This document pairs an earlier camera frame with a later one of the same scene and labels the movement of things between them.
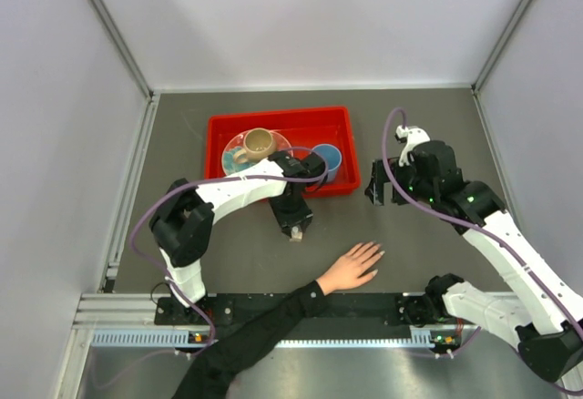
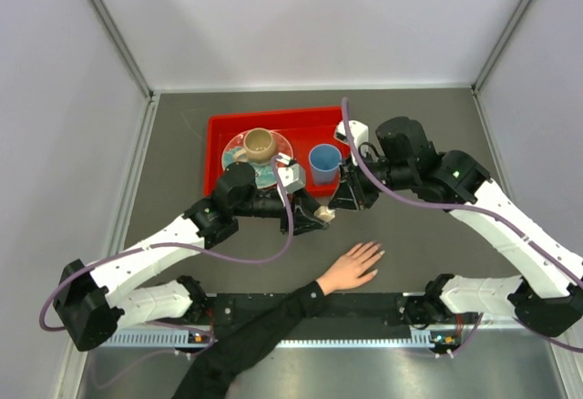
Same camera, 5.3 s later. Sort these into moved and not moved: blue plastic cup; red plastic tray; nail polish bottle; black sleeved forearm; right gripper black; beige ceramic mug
Moved: nail polish bottle; right gripper black
Not moved: black sleeved forearm; red plastic tray; beige ceramic mug; blue plastic cup
